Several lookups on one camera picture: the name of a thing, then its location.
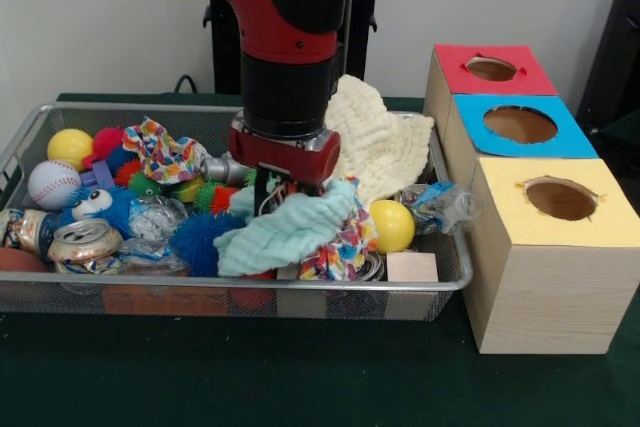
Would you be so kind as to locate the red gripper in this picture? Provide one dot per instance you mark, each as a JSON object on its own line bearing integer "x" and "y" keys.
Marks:
{"x": 285, "y": 159}

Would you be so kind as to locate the mint green cloth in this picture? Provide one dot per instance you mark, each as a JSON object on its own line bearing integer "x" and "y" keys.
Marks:
{"x": 285, "y": 237}

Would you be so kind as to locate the multicolour puffer caterpillar toy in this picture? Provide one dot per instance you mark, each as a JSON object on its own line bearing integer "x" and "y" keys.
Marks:
{"x": 220, "y": 197}

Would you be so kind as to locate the cream yellow cloth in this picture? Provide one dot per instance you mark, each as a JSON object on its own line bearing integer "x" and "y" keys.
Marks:
{"x": 380, "y": 147}

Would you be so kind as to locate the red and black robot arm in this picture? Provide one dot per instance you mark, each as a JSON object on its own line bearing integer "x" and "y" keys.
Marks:
{"x": 280, "y": 22}

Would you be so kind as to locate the metal mesh bin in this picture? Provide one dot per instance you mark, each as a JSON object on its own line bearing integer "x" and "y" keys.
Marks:
{"x": 150, "y": 304}

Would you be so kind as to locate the yellow smiley ball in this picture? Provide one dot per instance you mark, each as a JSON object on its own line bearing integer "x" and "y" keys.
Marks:
{"x": 395, "y": 227}

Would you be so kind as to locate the blue puffer ball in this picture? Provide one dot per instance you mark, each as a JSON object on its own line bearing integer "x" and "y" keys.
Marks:
{"x": 115, "y": 207}

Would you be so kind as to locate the dark green table cloth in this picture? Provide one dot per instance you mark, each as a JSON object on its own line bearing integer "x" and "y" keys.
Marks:
{"x": 300, "y": 377}

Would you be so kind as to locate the white baseball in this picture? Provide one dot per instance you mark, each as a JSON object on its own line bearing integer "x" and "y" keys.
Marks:
{"x": 53, "y": 184}

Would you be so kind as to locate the green cloth side table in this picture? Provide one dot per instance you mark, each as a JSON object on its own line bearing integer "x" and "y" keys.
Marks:
{"x": 625, "y": 134}

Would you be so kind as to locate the black upright panel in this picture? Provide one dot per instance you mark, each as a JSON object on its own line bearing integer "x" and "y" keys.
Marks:
{"x": 615, "y": 47}

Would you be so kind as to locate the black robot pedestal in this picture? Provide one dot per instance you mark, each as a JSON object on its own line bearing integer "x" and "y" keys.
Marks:
{"x": 362, "y": 7}

